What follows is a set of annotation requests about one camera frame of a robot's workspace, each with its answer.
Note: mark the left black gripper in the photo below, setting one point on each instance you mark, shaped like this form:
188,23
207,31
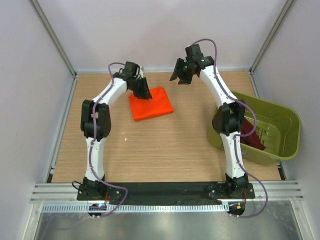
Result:
139,85

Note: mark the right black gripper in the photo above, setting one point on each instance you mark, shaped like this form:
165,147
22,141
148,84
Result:
182,71

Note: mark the orange t shirt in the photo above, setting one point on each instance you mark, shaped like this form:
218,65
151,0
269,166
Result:
159,105

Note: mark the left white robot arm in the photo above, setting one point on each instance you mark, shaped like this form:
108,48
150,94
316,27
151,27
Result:
96,122

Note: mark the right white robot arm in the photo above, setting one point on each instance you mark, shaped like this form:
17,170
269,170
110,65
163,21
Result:
229,117

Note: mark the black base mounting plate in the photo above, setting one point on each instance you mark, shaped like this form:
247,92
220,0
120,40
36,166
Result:
162,193

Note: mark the maroon t shirt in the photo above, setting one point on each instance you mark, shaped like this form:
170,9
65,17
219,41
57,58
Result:
252,140

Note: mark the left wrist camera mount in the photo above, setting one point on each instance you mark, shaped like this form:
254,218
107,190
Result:
140,72

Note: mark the right aluminium corner post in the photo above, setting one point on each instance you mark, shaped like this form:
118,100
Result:
284,11

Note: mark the aluminium corner post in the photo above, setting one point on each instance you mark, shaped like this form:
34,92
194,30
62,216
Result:
52,35
284,11

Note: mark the slotted cable duct rail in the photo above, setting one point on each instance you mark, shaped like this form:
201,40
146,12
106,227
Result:
100,208

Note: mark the left aluminium corner post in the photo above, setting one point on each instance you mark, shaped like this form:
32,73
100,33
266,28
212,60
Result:
52,35

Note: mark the aluminium frame rail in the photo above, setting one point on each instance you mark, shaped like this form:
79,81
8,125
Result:
268,190

